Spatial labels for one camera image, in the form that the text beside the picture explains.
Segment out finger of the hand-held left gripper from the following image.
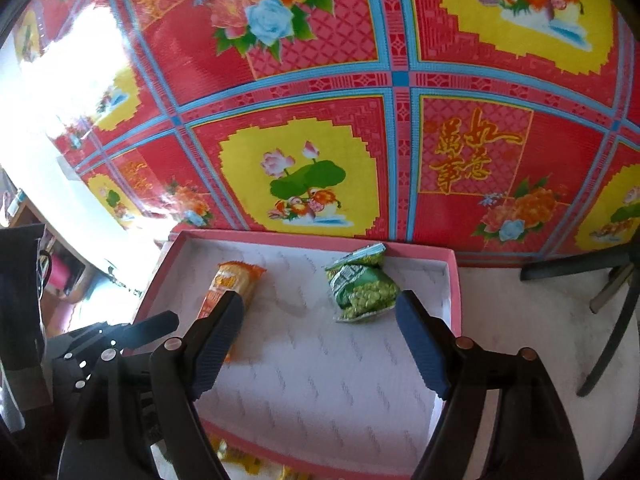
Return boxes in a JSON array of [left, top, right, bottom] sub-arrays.
[[44, 310, 181, 361], [50, 355, 98, 413]]

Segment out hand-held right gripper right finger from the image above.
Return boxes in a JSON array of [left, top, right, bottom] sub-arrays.
[[395, 290, 583, 480]]

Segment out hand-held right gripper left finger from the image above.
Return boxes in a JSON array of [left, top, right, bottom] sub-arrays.
[[57, 290, 246, 480]]

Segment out orange snack packet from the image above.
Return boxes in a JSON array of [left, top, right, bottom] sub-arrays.
[[197, 261, 267, 363]]

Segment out green pea snack packet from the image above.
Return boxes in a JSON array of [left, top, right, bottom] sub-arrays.
[[325, 242, 403, 323]]

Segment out pink cardboard box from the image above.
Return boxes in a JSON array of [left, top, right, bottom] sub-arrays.
[[120, 227, 461, 478]]

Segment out pink object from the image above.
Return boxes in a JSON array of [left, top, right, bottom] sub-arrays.
[[47, 252, 86, 293]]

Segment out black metal chair base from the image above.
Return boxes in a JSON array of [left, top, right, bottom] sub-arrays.
[[520, 245, 640, 396]]

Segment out red floral printed mat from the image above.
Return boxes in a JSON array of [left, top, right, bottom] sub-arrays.
[[0, 0, 640, 268]]

